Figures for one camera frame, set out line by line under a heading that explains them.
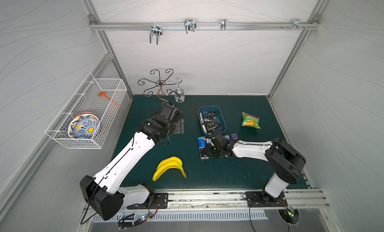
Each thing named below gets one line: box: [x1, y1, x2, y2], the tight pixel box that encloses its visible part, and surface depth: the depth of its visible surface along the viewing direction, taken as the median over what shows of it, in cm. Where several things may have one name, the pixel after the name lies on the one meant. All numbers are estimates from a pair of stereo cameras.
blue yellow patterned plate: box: [67, 112, 102, 139], surface depth 62 cm
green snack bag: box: [241, 112, 262, 129], surface depth 102 cm
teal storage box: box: [198, 105, 227, 137], surface depth 104 cm
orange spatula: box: [98, 91, 122, 108], surface depth 80 cm
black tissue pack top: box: [208, 111, 218, 119], surface depth 109 cm
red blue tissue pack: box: [230, 133, 239, 140], surface depth 97 cm
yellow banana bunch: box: [152, 156, 187, 182], surface depth 83 cm
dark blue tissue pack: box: [198, 136, 207, 149], surface depth 95 cm
